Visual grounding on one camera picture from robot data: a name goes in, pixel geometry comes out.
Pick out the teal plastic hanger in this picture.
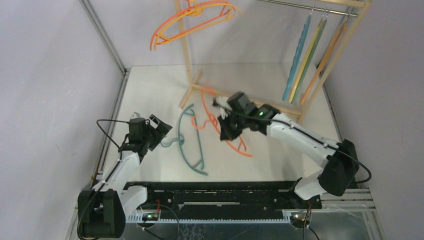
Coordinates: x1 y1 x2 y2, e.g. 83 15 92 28
160 103 209 176

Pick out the orange plastic hanger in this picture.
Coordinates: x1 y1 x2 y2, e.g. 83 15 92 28
149 0 234 52
191 85 253 158

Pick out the blue wavy hanger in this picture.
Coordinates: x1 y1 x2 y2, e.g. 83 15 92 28
282 13 312 101

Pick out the yellow-orange plastic hanger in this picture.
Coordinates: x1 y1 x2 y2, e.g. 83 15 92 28
152 2 243 51

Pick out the pale yellow wavy hanger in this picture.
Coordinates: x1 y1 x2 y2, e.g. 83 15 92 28
288 16 324 104

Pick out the pale green wavy hanger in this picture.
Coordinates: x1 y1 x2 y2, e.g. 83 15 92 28
291 11 329 105

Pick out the light orange wavy hanger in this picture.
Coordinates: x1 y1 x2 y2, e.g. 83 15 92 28
299 23 347 105

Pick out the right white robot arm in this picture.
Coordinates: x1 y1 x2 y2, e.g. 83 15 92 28
212 91 360 208

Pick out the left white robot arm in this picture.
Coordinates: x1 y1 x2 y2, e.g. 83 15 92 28
76 112 172 240

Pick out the left circuit board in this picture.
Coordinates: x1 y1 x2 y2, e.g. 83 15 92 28
141 212 161 223

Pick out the circuit board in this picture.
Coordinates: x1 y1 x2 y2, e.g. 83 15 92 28
289 213 312 229
141 212 161 223

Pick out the right circuit board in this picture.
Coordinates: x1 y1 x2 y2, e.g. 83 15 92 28
289 213 312 229

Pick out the metal hanging rod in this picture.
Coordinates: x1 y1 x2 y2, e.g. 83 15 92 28
259 0 359 18

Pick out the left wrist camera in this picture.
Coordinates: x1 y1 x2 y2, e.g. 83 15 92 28
130 112 141 120

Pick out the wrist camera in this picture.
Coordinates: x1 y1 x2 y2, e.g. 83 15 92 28
212 96 232 120
130 112 141 120

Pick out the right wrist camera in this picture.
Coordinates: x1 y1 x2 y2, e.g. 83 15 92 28
212 96 232 120

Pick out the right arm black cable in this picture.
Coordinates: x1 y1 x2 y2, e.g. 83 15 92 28
213 99 373 185

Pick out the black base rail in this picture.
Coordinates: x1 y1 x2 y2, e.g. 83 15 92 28
123 181 322 222

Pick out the right aluminium frame post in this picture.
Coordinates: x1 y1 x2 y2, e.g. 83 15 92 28
316 6 362 180

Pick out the aluminium frame post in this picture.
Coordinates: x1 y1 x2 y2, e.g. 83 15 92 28
79 0 129 181
316 6 362 180

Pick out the left aluminium frame post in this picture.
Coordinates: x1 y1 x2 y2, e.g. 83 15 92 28
79 0 129 181

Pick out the wooden clothes rack frame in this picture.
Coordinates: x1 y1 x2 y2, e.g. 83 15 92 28
172 0 373 123

